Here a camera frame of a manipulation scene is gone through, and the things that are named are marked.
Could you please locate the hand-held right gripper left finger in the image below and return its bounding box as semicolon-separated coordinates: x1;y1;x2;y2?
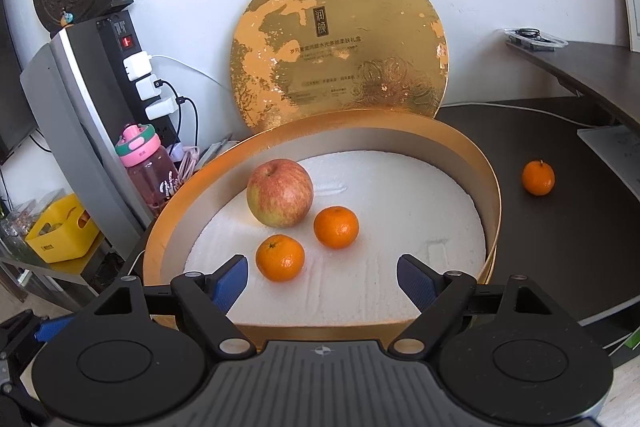
94;255;257;361

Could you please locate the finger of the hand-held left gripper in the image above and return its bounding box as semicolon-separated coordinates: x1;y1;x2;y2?
0;309;76;360

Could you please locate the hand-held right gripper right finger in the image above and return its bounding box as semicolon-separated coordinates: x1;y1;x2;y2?
389;254;552;359

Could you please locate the round gold gift box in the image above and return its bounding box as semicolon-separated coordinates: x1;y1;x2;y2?
141;108;502;350

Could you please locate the orange tangerine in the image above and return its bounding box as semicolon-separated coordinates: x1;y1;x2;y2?
313;206;360;250
255;234;306;283
522;160;556;196

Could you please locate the round gold box lid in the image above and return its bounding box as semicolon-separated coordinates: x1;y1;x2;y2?
230;0;449;130

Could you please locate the dark wooden desktop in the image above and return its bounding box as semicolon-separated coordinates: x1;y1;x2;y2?
120;97;640;349

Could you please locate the grey metal rack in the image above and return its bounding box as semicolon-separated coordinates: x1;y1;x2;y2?
0;232;122;299

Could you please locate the yellow plastic basket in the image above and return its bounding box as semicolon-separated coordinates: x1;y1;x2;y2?
25;193;101;264

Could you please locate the red yellow apple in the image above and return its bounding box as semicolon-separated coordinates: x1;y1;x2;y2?
246;159;314;228

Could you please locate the pink water bottle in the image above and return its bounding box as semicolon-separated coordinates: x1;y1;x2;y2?
115;123;180;218

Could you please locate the white charger plug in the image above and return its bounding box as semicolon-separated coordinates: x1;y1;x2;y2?
145;96;180;120
135;74;163;102
123;52;153;82

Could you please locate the grey computer tower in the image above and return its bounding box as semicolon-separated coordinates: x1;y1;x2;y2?
20;17;157;233

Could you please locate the black monitor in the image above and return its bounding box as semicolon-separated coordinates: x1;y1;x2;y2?
0;0;39;165

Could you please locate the white paper sheet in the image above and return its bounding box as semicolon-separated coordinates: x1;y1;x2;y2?
577;124;640;202

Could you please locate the black power strip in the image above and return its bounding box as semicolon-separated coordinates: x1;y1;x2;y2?
96;9;183;145

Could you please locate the clear plastic tray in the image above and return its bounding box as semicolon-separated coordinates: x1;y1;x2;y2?
504;27;570;54

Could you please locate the dark raised desk shelf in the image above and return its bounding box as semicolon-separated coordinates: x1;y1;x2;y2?
497;28;640;132

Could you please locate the black charger cable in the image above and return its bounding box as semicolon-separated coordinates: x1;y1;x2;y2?
155;79;183;104
175;96;199;148

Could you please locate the white desk cable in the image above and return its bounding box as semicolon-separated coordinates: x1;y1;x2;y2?
440;101;596;128

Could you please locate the white charger cable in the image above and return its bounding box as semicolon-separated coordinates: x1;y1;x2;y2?
150;55;236;94

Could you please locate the green strap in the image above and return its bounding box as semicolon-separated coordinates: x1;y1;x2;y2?
606;328;640;359

